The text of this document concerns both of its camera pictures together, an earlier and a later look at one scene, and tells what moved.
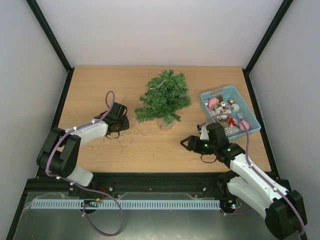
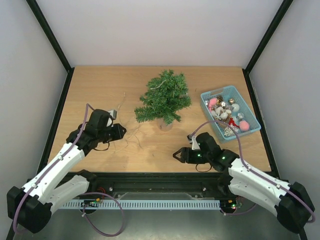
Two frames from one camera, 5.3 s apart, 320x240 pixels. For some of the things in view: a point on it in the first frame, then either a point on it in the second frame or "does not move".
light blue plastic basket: [224, 105] does not move
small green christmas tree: [167, 94] does not move
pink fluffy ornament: [212, 102] does not move
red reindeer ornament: [231, 121] does not move
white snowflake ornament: [230, 130] does not move
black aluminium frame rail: [135, 184] does not move
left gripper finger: [124, 122] to [117, 132]
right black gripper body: [195, 144] to [186, 155]
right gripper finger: [191, 138] to [180, 151]
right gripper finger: [189, 147] to [182, 160]
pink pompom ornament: [245, 124] does not move
